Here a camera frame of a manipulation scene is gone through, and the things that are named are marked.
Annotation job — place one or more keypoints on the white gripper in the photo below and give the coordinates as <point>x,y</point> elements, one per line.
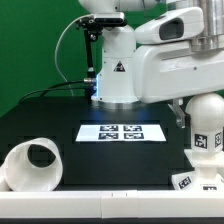
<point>172,71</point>

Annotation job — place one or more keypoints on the white lamp bulb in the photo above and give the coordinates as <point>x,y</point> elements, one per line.
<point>207,122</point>

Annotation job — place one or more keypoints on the white lamp base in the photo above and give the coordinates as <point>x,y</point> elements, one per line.
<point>208,173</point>

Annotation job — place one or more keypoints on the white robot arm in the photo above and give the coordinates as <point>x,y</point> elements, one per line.
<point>115,80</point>

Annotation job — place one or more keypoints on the white lamp shade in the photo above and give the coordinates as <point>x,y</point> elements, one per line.
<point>22,175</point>

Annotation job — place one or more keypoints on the white marker sheet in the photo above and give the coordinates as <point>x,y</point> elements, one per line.
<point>120,133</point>

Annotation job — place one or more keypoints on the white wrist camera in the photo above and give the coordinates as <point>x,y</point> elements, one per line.
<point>175,25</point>

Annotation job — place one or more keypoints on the grey rear camera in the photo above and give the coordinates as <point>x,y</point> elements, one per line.
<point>110,19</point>

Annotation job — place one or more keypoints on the black camera stand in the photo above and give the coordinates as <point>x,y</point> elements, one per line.
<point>88,60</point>

